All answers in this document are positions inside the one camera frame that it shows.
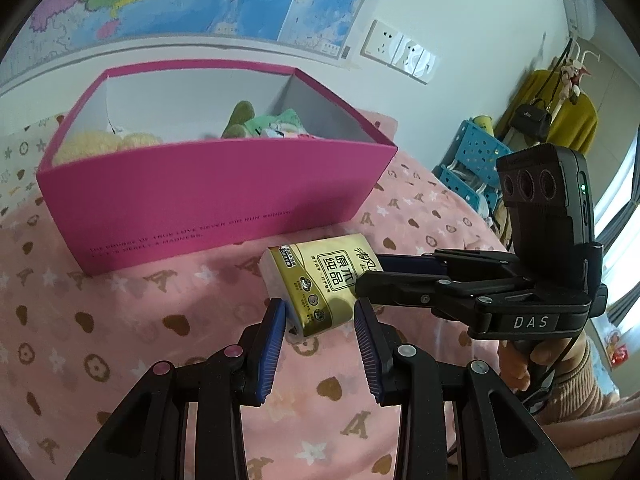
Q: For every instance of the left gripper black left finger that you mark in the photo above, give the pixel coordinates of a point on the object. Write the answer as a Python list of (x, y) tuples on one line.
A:
[(145, 437)]

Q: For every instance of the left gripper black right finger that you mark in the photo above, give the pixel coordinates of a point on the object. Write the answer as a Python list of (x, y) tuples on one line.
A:
[(497, 438)]

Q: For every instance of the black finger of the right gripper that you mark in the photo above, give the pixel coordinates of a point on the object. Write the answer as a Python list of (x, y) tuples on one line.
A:
[(444, 297), (458, 265)]

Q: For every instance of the yellow tissue pack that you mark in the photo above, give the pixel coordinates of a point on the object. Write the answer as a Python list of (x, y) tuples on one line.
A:
[(316, 280)]

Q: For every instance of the green white cotton bag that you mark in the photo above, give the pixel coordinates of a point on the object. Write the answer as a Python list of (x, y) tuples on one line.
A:
[(285, 125)]

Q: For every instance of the beige teddy bear plush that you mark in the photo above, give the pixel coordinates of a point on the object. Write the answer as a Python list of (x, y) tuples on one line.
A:
[(97, 143)]

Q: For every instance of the green frog plush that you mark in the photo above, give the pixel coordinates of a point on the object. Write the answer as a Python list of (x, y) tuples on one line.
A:
[(236, 128)]

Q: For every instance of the person's right hand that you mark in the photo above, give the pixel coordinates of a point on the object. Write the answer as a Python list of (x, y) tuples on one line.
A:
[(513, 364)]

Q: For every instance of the pink patterned blanket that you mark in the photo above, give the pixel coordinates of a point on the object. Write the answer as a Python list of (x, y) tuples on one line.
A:
[(72, 346)]

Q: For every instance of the black handbag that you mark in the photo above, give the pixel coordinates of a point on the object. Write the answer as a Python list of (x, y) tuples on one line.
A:
[(532, 120)]

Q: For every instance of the yellow jacket on rack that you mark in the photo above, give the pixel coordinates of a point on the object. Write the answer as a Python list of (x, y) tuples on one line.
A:
[(575, 126)]

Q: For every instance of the pink cardboard box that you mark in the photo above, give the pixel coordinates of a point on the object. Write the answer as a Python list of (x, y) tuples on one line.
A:
[(197, 190)]

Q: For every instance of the white patterned pillow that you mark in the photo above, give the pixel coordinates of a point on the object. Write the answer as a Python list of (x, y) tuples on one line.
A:
[(21, 154)]

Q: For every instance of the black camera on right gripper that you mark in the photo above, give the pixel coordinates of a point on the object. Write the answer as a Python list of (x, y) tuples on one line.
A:
[(546, 190)]

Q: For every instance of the white wall socket panel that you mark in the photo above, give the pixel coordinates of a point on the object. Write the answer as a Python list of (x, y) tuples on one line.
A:
[(386, 45)]

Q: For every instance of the colourful wall map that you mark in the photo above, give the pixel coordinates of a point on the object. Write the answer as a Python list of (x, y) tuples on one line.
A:
[(61, 27)]

